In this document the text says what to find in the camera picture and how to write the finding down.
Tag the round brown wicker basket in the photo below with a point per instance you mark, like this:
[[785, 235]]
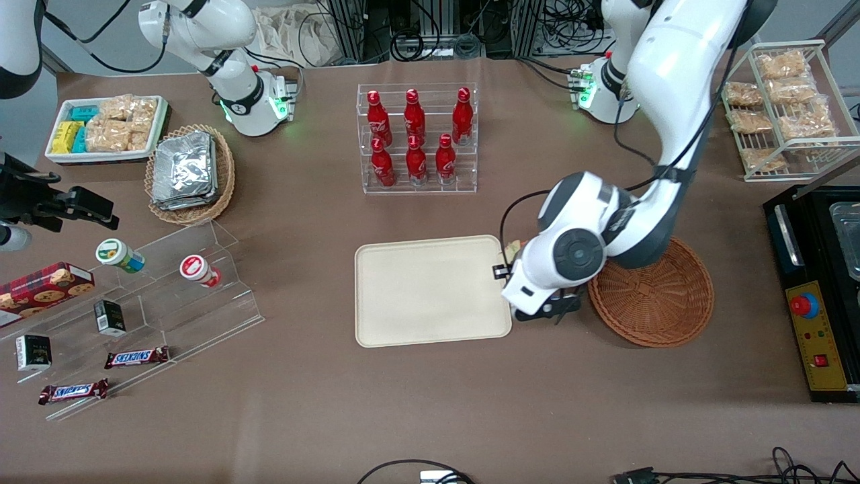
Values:
[[665, 302]]

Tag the brown snickers bar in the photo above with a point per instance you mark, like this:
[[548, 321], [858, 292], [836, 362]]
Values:
[[72, 391], [134, 357]]

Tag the triangular sandwich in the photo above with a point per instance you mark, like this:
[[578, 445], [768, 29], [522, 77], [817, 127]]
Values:
[[514, 250]]

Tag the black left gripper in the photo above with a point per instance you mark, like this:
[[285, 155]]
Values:
[[497, 271]]

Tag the grey power strip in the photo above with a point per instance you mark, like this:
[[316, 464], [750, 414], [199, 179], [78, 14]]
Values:
[[423, 46]]

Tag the clear rice cracker packet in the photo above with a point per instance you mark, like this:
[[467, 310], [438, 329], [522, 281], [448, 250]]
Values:
[[144, 113], [138, 140], [115, 107], [106, 136]]

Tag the teal snack packet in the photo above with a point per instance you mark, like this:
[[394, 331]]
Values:
[[79, 140], [84, 113]]

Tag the beige rectangular tray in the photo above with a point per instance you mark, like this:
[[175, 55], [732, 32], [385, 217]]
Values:
[[430, 289]]

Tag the red emergency stop button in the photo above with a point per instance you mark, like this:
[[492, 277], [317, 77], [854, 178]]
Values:
[[804, 306]]

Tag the red plaid cookie box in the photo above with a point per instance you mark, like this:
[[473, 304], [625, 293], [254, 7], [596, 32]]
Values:
[[40, 289]]

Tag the oval tan wicker basket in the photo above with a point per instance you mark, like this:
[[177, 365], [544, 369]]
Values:
[[225, 175]]

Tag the aluminium frame post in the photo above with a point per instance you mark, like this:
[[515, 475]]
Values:
[[527, 27], [349, 27]]

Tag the clear acrylic bottle rack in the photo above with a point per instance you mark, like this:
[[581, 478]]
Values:
[[416, 189]]

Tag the clear fried snack packet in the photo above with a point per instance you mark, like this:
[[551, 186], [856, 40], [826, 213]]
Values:
[[793, 90], [783, 65], [806, 124], [750, 121], [762, 159], [744, 94]]

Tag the clear plastic container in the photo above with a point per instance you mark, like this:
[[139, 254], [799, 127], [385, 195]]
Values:
[[848, 242]]

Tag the small black white box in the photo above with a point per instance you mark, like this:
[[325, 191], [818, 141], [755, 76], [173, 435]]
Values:
[[33, 353]]

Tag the small white device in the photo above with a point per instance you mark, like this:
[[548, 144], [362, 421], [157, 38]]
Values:
[[437, 477]]

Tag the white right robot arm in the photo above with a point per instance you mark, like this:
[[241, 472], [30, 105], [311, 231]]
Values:
[[201, 27]]

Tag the clear acrylic stepped stand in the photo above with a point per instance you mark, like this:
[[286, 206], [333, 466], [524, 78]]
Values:
[[188, 323]]

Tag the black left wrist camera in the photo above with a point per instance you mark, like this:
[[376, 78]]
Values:
[[502, 271]]

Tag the yellow snack packet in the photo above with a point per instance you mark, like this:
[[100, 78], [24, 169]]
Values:
[[62, 144], [67, 129]]

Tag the beige cloth bag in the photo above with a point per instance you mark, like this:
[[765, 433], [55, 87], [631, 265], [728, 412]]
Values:
[[282, 33]]

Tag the silver foil packet stack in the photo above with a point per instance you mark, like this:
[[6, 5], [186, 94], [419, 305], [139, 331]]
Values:
[[185, 171]]

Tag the white rectangular snack tray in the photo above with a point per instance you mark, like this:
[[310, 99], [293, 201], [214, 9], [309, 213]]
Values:
[[101, 157]]

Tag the black yellow control box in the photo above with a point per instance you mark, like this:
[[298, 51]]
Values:
[[816, 336]]

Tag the green lid drink cup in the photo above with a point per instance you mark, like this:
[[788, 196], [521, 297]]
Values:
[[114, 254]]

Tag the red cola bottle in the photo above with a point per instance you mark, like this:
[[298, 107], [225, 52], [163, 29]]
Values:
[[461, 117], [416, 163], [378, 117], [382, 167], [445, 161], [414, 115]]

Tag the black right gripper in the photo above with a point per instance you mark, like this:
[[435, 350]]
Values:
[[23, 195]]

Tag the red lid drink cup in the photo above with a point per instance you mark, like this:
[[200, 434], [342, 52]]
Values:
[[195, 269]]

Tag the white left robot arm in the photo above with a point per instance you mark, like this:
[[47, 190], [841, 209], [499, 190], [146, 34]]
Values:
[[672, 67]]

